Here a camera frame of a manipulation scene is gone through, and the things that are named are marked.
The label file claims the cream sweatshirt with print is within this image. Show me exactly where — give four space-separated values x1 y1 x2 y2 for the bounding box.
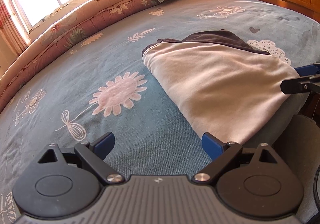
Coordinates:
142 31 306 144

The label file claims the pink striped curtain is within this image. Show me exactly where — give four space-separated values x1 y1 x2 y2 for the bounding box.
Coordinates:
0 0 126 57

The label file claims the pink folded quilt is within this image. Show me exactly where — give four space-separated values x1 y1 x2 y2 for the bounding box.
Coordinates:
1 0 158 109

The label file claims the blue floral bed sheet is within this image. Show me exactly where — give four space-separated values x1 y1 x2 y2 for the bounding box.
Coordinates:
1 0 319 223

